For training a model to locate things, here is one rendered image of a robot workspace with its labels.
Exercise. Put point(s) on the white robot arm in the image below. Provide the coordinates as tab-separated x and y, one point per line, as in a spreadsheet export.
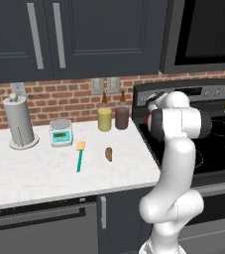
176	158

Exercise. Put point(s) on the brown sweet potato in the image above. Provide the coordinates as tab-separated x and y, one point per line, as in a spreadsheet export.
109	154

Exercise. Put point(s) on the teal spatula with tan head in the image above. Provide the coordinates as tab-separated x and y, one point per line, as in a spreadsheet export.
80	156

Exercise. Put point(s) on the yellow jar with brown top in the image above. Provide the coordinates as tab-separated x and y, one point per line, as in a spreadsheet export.
104	118

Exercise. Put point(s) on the dark brown jar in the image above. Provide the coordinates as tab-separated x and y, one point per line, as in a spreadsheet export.
121	116

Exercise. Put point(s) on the teal kitchen scale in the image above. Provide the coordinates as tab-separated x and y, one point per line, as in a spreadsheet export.
61	133

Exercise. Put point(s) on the dark cupboard door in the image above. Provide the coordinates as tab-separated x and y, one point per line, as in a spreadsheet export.
5	39
107	36
124	221

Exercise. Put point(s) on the grey paper towel holder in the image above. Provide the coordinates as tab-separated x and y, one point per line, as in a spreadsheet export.
19	122

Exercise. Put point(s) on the dark lower cupboard door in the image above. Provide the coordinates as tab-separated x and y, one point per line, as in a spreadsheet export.
124	221

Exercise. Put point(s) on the black stove with control panel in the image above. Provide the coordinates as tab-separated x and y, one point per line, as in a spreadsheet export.
213	139

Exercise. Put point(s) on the dark dishwasher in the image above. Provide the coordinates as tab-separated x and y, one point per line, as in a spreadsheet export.
41	226

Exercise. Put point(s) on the black microwave oven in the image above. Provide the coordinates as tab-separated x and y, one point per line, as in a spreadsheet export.
203	33

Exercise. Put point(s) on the grey wall socket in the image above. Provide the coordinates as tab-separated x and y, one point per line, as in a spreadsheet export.
113	85
97	86

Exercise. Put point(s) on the white wall socket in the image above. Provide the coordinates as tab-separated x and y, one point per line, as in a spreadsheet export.
17	88

